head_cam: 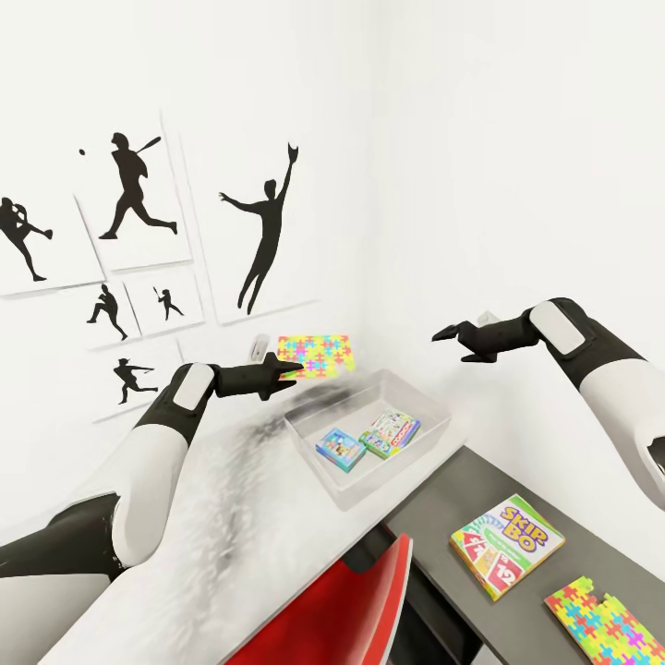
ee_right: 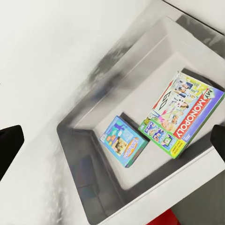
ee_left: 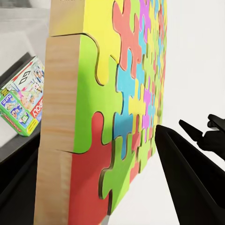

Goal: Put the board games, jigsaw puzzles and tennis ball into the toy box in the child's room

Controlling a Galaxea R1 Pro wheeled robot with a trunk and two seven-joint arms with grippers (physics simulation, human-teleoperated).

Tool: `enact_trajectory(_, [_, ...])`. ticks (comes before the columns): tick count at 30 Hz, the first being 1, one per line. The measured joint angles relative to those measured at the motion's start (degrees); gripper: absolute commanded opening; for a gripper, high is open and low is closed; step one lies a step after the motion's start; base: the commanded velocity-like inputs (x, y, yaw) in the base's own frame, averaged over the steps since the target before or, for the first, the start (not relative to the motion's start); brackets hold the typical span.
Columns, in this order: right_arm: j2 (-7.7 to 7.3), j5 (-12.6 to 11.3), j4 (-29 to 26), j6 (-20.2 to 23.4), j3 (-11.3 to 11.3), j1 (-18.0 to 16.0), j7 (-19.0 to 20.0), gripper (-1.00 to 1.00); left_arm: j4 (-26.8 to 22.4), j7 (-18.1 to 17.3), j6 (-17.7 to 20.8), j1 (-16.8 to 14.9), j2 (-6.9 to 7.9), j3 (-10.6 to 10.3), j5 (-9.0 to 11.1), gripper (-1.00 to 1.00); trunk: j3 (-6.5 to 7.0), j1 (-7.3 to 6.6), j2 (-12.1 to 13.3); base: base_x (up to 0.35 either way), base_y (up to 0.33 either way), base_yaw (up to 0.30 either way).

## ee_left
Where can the jigsaw puzzle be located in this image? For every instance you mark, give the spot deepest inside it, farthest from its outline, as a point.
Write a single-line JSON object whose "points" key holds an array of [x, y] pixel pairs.
{"points": [[102, 100]]}

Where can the toy box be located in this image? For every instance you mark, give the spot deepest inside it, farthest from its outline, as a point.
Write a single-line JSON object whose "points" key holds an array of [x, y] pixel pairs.
{"points": [[23, 34]]}

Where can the desk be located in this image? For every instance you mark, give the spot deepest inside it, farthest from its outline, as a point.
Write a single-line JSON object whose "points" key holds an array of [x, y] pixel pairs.
{"points": [[27, 4]]}

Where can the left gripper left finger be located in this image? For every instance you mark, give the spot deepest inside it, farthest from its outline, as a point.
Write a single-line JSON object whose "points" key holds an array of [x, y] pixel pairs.
{"points": [[18, 176]]}

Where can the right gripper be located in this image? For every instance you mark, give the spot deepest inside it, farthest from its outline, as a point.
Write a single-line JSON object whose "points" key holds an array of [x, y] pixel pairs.
{"points": [[213, 141]]}

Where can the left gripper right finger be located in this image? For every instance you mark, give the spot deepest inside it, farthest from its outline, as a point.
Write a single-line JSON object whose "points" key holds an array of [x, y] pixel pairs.
{"points": [[196, 183]]}

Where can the board game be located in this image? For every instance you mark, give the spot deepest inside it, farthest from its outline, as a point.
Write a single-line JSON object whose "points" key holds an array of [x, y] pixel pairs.
{"points": [[21, 97]]}

